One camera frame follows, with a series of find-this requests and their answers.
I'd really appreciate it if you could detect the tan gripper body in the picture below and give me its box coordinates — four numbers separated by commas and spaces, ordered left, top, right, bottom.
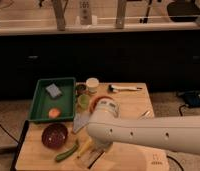
76, 146, 104, 169

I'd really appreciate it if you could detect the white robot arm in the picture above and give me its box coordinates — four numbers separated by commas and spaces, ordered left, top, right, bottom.
86, 98, 200, 155

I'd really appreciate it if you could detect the purple bowl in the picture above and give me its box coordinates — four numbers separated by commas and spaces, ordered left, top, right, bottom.
42, 123, 68, 149

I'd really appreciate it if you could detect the orange bowl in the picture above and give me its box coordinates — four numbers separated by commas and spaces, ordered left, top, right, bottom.
89, 96, 113, 113

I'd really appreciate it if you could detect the yellow banana toy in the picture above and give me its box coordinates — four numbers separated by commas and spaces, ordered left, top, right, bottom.
77, 139, 92, 158

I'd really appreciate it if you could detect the green cucumber toy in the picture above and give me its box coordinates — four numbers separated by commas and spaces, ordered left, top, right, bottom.
55, 140, 79, 162

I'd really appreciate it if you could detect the grey triangular cloth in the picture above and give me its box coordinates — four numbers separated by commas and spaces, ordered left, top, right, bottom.
72, 113, 91, 133

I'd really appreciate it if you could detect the green cup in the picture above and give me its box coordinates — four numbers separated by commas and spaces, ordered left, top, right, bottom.
78, 94, 90, 110

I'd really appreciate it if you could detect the orange round toy food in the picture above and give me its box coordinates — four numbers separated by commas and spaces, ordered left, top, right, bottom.
48, 108, 60, 118

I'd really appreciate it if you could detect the green plastic tray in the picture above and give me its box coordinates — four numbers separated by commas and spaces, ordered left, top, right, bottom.
28, 77, 76, 123

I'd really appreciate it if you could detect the small dark round cup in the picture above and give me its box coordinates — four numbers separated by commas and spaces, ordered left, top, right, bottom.
76, 84, 86, 95

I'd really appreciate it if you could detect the white cup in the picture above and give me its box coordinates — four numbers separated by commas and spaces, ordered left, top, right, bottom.
86, 77, 99, 94

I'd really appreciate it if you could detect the blue sponge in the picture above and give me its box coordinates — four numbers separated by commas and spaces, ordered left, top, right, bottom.
46, 84, 62, 98

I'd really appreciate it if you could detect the black power adapter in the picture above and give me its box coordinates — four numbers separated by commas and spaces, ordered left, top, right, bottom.
182, 92, 200, 108

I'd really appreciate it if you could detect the dark cabinet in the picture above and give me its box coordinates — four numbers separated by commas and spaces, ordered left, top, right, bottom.
0, 30, 200, 100

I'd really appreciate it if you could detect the white remote control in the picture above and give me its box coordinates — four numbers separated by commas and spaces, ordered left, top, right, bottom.
79, 0, 92, 25

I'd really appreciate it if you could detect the black floor cable left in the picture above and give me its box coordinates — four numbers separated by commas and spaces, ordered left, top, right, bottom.
0, 118, 21, 145

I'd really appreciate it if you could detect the left wooden post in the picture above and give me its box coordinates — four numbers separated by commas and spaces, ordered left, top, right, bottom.
52, 0, 65, 31

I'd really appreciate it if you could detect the wooden post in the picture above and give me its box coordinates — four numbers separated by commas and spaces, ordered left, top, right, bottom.
115, 0, 127, 29
52, 0, 65, 31

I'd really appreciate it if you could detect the right wooden post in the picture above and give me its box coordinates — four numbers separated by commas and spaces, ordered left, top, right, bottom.
115, 0, 127, 29

